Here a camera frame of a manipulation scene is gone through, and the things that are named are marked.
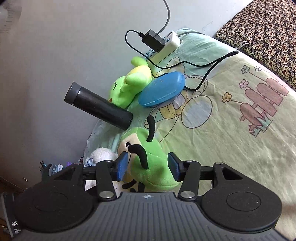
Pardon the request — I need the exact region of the black charger cable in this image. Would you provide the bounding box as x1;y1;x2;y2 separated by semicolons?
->
125;30;239;91

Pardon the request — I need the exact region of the black charger adapter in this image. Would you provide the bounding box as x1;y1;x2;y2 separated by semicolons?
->
142;29;166;52

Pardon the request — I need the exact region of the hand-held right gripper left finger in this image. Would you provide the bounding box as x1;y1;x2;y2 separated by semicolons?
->
43;151;130;202

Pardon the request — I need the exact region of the white power strip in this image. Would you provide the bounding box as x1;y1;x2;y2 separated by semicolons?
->
144;31;181;61

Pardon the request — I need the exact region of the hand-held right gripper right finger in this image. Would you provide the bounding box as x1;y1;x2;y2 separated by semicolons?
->
168;152;245;200

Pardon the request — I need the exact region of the black thermos bottle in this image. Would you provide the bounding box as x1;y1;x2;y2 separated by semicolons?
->
64;82;134;131

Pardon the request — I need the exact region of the grey wall cable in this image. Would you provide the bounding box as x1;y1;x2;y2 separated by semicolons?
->
158;0;170;34

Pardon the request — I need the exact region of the grey power strip cord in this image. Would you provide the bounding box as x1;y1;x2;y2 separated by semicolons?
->
177;31;238;50

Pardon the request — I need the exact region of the green bug plush toy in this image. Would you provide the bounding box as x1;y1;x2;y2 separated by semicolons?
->
117;115;182;193

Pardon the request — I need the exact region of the blue glasses case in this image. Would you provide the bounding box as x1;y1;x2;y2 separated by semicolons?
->
138;71;186;108

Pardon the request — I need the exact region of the white rabbit plush toy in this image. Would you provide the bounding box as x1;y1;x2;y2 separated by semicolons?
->
84;148;119;167

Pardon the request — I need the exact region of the green frog plush toy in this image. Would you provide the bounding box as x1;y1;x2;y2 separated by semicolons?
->
109;56;153;109

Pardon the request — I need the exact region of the cartoon printed bed sheet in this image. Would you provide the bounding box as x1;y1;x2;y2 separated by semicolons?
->
83;28;296;234

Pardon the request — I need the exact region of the heap of clothes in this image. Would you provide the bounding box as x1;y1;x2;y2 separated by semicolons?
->
39;160;84;177

